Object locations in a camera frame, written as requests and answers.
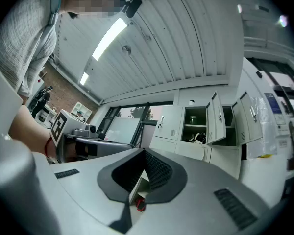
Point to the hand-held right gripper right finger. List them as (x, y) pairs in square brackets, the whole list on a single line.
[(198, 185)]

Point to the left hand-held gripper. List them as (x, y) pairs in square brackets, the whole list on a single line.
[(63, 126)]

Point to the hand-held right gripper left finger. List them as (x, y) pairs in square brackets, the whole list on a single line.
[(88, 180)]

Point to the white locker door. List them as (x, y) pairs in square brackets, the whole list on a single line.
[(169, 121), (248, 119), (216, 121)]

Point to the person's left forearm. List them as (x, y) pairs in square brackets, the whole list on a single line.
[(29, 128)]

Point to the white open shelf unit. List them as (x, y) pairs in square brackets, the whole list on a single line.
[(81, 111)]

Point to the white locker cabinet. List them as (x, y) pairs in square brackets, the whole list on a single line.
[(193, 153)]

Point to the long ceiling light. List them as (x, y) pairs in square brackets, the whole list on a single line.
[(84, 78), (109, 38)]

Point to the white board panel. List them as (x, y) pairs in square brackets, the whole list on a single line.
[(122, 130)]

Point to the glass jar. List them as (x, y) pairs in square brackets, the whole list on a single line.
[(193, 119)]

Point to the yellow tape piece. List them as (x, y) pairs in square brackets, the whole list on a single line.
[(264, 156)]

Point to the black framed window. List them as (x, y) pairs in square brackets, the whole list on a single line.
[(134, 111)]

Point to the clear plastic sheet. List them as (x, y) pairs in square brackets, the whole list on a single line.
[(262, 131)]

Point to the round ceiling smoke detector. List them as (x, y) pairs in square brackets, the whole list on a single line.
[(126, 50)]

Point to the blue wall poster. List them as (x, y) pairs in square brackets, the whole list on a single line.
[(272, 103)]

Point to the black wall sensor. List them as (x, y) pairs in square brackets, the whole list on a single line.
[(259, 74)]

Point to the black head-worn camera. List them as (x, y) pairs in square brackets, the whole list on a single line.
[(133, 6)]

